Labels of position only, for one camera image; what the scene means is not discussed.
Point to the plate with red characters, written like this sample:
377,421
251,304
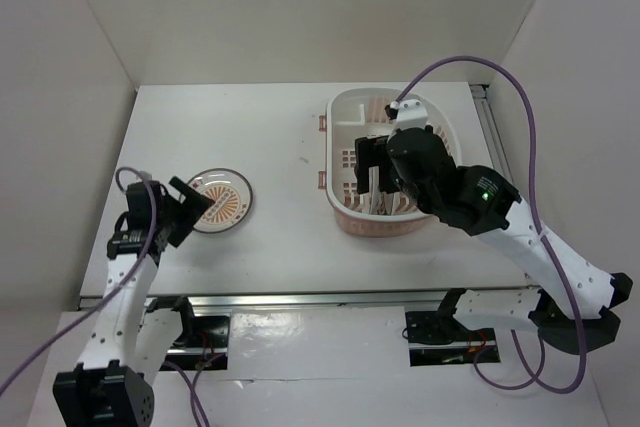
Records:
376,200

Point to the aluminium rail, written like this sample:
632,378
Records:
479,93
298,300

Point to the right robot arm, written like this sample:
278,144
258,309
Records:
571,306

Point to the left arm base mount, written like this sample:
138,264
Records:
206,347

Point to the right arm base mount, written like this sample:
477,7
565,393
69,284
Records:
436,341

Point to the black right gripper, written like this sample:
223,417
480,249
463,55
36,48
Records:
368,151

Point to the aluminium rail right side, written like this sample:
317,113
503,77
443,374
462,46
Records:
479,93

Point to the white and pink dish rack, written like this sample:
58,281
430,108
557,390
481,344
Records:
350,115

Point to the green rimmed white plate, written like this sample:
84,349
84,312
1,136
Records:
401,205

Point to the aluminium rail front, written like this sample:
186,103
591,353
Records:
298,300

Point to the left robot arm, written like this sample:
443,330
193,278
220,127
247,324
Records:
111,383

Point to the plate with orange sunburst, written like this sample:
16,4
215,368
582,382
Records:
232,195

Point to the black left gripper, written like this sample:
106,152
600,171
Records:
194,203

